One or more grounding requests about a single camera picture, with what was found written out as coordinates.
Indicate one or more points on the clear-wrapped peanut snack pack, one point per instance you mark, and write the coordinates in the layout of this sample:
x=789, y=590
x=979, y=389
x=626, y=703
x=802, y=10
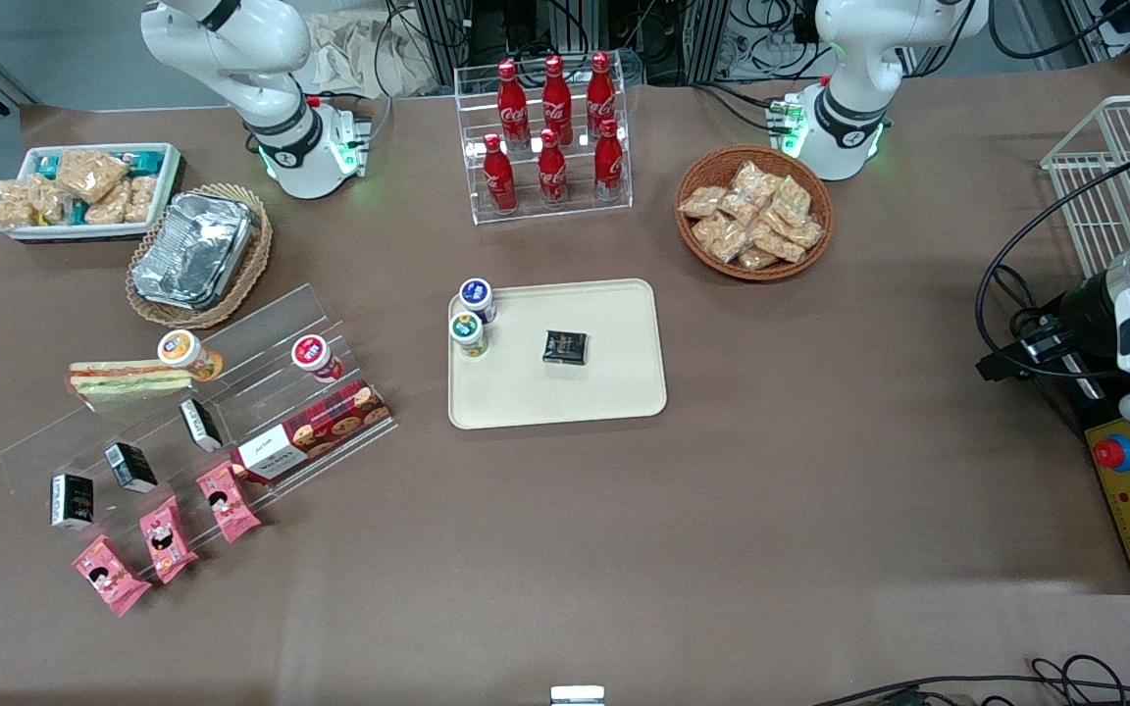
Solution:
x=805, y=233
x=756, y=181
x=702, y=202
x=793, y=201
x=720, y=238
x=779, y=243
x=11, y=206
x=740, y=209
x=91, y=175
x=107, y=206
x=141, y=198
x=52, y=201
x=757, y=259

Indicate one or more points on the small black box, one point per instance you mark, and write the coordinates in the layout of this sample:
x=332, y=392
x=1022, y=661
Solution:
x=199, y=424
x=130, y=467
x=72, y=501

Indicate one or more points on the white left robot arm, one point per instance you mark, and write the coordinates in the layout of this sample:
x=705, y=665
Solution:
x=854, y=88

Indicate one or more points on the white small device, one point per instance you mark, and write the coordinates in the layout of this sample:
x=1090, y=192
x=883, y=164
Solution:
x=577, y=695

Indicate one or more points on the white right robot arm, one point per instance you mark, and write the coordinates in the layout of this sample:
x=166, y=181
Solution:
x=231, y=44

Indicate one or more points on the orange-lid small bottle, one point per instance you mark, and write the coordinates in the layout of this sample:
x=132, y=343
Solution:
x=182, y=350

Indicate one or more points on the beige plastic tray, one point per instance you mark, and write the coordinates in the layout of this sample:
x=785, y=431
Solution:
x=565, y=402

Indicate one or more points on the beige crumpled cloth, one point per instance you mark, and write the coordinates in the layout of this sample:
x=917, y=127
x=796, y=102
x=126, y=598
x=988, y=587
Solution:
x=359, y=54

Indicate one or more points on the blue-lid small bottle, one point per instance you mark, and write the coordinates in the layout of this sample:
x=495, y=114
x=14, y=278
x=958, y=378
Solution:
x=477, y=294

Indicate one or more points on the clear acrylic stepped display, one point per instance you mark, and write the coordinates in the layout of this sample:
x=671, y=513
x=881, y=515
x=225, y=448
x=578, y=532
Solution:
x=261, y=324

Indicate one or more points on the sandwich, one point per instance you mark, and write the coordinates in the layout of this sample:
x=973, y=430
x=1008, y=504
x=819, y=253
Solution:
x=124, y=382

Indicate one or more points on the red cookie box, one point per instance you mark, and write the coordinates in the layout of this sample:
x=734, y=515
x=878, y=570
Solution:
x=325, y=427

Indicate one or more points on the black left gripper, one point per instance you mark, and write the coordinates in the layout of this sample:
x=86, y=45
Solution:
x=1081, y=311

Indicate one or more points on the white rectangular snack tray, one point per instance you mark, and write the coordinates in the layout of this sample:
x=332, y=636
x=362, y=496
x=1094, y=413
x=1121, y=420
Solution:
x=168, y=191

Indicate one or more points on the pink cartoon snack packet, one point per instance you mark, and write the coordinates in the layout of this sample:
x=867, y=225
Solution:
x=110, y=577
x=228, y=502
x=168, y=539

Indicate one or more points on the red-lid small bottle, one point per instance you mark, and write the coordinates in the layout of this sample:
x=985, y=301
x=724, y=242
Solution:
x=312, y=353

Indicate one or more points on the green-lid small bottle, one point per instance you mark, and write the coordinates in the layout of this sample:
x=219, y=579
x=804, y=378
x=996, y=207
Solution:
x=467, y=329

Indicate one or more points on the red cola bottle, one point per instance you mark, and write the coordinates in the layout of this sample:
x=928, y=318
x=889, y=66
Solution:
x=552, y=175
x=511, y=103
x=601, y=93
x=556, y=98
x=608, y=167
x=499, y=181

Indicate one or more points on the clear acrylic bottle rack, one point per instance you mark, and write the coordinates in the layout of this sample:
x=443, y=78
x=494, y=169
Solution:
x=575, y=211

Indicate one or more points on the black square packet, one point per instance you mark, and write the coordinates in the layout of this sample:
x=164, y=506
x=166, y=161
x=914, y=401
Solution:
x=565, y=347

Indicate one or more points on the teal snack packet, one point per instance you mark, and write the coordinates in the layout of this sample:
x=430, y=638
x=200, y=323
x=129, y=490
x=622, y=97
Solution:
x=47, y=167
x=146, y=162

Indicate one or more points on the light wicker basket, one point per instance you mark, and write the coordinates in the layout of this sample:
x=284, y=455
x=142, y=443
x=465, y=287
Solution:
x=251, y=265

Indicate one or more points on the brown wicker basket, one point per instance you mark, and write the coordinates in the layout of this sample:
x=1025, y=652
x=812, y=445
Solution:
x=693, y=250

